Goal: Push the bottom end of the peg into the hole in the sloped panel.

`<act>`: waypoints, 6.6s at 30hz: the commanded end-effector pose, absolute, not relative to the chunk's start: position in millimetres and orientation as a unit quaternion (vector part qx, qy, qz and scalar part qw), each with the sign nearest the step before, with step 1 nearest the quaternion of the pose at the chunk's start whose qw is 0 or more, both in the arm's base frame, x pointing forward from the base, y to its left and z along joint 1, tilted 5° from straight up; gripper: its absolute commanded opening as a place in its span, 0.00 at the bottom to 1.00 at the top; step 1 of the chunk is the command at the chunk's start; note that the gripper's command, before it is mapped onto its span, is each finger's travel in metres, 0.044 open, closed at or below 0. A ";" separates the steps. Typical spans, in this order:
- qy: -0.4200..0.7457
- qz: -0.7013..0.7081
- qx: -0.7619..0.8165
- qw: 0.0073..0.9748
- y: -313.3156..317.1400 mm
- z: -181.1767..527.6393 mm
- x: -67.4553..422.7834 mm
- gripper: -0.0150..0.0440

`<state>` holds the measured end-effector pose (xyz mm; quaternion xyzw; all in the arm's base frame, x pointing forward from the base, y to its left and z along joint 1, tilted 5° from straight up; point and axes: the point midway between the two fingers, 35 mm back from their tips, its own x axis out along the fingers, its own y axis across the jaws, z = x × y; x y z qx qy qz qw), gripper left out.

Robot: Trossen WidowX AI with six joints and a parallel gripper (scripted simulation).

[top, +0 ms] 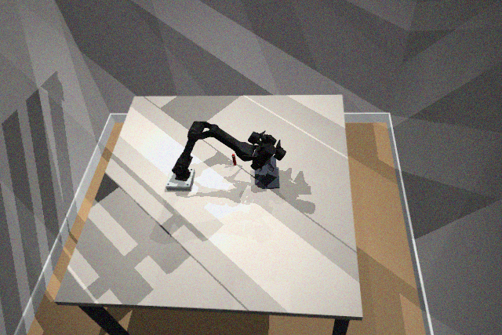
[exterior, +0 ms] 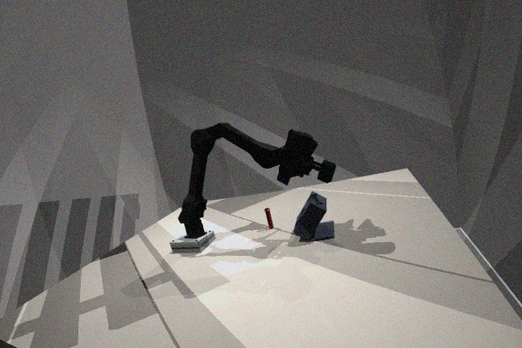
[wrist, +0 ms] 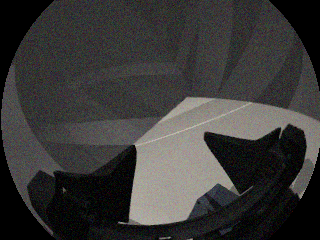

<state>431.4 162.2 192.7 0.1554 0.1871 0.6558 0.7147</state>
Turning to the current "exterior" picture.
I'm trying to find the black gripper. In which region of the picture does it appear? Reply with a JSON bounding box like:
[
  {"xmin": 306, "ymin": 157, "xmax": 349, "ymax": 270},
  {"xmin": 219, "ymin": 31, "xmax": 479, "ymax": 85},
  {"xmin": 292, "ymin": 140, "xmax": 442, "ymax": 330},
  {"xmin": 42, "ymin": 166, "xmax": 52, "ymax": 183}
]
[{"xmin": 299, "ymin": 158, "xmax": 336, "ymax": 183}]

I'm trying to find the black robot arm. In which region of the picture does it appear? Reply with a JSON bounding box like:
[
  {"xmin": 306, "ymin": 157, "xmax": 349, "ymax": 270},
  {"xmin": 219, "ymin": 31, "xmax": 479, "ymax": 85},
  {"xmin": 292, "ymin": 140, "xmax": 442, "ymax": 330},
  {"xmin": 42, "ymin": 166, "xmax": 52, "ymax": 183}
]
[{"xmin": 179, "ymin": 122, "xmax": 318, "ymax": 239}]

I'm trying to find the dark grey sloped panel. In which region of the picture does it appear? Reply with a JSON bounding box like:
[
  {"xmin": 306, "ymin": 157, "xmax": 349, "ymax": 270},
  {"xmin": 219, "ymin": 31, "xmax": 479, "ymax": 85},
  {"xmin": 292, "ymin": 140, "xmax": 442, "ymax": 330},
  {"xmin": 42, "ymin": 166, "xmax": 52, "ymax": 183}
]
[{"xmin": 294, "ymin": 191, "xmax": 334, "ymax": 242}]

